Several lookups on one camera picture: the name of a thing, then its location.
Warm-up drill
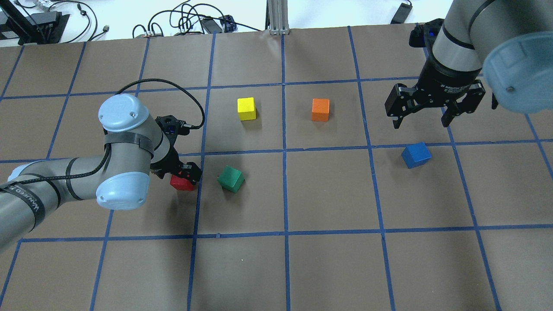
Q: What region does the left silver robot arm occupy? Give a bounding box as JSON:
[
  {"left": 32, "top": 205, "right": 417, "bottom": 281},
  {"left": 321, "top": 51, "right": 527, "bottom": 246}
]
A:
[{"left": 0, "top": 94, "right": 202, "bottom": 251}]

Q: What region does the red wooden block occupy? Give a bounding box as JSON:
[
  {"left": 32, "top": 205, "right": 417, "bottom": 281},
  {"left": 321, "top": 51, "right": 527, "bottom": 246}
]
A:
[{"left": 170, "top": 175, "right": 195, "bottom": 191}]

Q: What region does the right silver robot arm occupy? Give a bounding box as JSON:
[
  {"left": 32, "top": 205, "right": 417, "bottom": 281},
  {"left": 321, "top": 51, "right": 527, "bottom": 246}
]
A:
[{"left": 385, "top": 0, "right": 553, "bottom": 129}]

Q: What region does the brown paper mat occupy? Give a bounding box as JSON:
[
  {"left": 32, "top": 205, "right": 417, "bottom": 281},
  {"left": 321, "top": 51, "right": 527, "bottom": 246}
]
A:
[{"left": 1, "top": 24, "right": 552, "bottom": 311}]

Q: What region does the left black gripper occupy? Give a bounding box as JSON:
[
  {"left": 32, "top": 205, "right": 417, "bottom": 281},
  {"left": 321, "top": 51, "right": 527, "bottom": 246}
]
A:
[{"left": 150, "top": 115, "right": 202, "bottom": 185}]

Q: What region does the orange wooden block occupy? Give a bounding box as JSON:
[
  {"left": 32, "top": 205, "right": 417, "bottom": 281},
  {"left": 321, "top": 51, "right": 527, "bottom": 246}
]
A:
[{"left": 311, "top": 98, "right": 330, "bottom": 122}]

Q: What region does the yellow wooden block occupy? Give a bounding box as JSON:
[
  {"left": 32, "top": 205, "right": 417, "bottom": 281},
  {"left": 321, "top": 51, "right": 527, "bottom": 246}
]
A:
[{"left": 237, "top": 97, "right": 257, "bottom": 121}]

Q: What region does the green wooden block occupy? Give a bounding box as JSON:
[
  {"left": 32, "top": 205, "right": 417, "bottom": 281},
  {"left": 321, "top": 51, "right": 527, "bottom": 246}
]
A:
[{"left": 217, "top": 165, "right": 245, "bottom": 193}]

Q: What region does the blue wooden block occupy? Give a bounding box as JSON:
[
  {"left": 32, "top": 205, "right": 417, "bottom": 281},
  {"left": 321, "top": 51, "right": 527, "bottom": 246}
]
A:
[{"left": 401, "top": 142, "right": 432, "bottom": 169}]

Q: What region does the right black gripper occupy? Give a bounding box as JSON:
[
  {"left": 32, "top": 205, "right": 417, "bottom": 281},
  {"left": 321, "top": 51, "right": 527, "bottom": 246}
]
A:
[{"left": 385, "top": 58, "right": 486, "bottom": 129}]

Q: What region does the aluminium frame post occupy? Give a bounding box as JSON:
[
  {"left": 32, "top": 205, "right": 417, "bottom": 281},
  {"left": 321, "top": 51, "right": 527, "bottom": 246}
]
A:
[{"left": 265, "top": 0, "right": 290, "bottom": 35}]

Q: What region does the black power adapter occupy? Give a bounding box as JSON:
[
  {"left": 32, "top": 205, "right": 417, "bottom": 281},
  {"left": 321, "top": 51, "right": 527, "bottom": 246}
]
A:
[{"left": 390, "top": 2, "right": 413, "bottom": 24}]

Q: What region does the black camera stand base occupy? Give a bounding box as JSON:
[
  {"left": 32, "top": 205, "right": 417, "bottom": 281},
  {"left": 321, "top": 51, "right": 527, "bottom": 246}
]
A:
[{"left": 0, "top": 0, "right": 70, "bottom": 45}]

